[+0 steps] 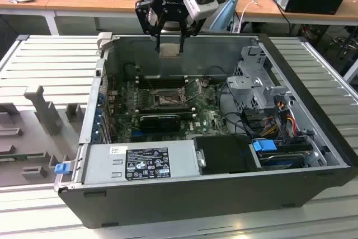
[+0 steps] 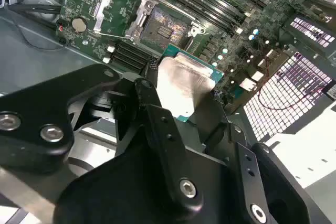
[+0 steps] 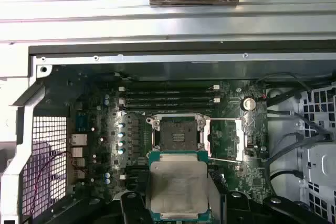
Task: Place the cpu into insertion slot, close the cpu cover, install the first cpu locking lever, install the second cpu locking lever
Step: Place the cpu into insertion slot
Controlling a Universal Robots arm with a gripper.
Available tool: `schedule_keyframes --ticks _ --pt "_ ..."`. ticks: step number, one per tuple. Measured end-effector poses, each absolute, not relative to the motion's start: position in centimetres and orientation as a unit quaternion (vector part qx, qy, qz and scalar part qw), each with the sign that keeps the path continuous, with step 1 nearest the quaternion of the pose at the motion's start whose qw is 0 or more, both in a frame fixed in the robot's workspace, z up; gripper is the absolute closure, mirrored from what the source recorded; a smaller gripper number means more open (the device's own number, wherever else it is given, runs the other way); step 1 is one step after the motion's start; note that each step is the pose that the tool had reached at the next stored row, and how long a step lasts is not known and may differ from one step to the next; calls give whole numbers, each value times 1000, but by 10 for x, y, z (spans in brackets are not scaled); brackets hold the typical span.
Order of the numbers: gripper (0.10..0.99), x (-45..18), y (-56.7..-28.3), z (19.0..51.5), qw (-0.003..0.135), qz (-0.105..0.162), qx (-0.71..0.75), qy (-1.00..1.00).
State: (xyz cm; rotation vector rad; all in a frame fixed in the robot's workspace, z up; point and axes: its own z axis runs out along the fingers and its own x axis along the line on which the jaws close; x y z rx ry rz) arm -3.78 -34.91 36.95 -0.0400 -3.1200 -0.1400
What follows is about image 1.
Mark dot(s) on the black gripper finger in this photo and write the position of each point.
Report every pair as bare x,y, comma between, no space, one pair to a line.
146,18
193,27

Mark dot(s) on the silver CPU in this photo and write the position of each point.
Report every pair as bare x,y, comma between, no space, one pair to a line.
168,50

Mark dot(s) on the black RAM slot bank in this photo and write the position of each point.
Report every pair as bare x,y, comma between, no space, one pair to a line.
167,109
162,81

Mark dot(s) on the CPU socket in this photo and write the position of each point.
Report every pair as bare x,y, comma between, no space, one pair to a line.
167,99

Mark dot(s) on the blue expansion slot clips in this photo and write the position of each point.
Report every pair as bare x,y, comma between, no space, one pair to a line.
98,116

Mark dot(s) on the pale blue teach pendant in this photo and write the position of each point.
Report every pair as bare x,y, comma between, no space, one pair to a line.
226,15

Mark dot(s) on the round coin battery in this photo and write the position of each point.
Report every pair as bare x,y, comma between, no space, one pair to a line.
204,81

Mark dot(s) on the black cylindrical board component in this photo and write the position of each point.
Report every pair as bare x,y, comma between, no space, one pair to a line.
130,71

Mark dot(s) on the grey metal drive cage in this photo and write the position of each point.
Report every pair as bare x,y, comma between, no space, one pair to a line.
243,82

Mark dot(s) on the green motherboard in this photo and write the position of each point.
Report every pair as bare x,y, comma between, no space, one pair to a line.
207,118

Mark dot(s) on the black graphics card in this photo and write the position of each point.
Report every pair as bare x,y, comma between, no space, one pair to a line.
159,123

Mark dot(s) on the black plastic air shroud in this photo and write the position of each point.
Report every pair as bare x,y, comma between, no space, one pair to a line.
223,155

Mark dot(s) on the blue disk carrier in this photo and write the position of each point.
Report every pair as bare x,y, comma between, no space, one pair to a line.
264,149

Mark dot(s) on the black chair base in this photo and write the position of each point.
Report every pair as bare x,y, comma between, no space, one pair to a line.
341,47

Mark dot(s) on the grey power supply unit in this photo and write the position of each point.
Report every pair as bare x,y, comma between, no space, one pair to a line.
106,166

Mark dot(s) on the hard disk drive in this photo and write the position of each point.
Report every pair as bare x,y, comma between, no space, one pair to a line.
282,162

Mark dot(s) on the grey parts rack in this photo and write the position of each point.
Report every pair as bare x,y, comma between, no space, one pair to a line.
36,138

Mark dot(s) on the blue case latch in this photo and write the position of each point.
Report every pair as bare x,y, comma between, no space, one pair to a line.
62,168

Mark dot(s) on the black open PC case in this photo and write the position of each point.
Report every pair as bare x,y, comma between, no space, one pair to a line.
167,205

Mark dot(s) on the green RAM stick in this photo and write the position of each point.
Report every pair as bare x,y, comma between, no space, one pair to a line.
11,157

